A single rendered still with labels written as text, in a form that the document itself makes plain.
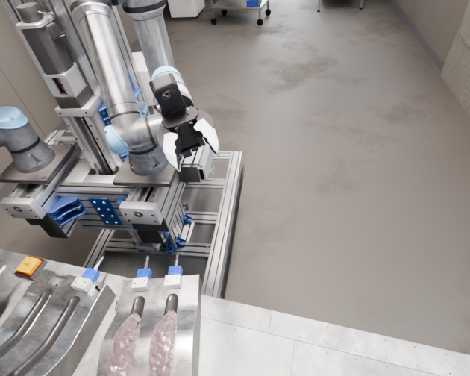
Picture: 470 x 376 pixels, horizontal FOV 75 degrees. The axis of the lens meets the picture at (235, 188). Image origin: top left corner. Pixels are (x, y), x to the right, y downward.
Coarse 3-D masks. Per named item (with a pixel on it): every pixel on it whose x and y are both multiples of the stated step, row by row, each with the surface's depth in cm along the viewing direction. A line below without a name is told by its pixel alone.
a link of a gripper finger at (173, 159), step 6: (168, 138) 55; (174, 138) 55; (168, 144) 54; (174, 144) 53; (168, 150) 53; (174, 150) 52; (168, 156) 52; (174, 156) 51; (174, 162) 51; (174, 168) 52; (180, 168) 57
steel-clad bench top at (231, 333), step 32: (0, 256) 123; (32, 256) 121; (0, 288) 112; (0, 320) 104; (224, 320) 96; (256, 320) 96; (288, 320) 95; (96, 352) 93; (224, 352) 90; (256, 352) 89; (288, 352) 88; (320, 352) 88; (352, 352) 87; (384, 352) 86; (416, 352) 85; (448, 352) 84
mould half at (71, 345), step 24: (48, 288) 100; (72, 288) 99; (24, 312) 96; (48, 312) 95; (96, 312) 96; (0, 336) 90; (72, 336) 89; (0, 360) 83; (24, 360) 83; (48, 360) 84; (72, 360) 89
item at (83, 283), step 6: (102, 258) 106; (96, 264) 104; (90, 270) 102; (96, 270) 102; (78, 276) 99; (84, 276) 100; (90, 276) 100; (96, 276) 102; (78, 282) 98; (84, 282) 98; (90, 282) 99; (78, 288) 96; (84, 288) 96; (90, 288) 99
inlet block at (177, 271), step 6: (174, 270) 103; (180, 270) 103; (168, 276) 100; (174, 276) 100; (180, 276) 100; (168, 282) 98; (174, 282) 98; (180, 282) 99; (168, 288) 99; (174, 288) 100; (180, 288) 100
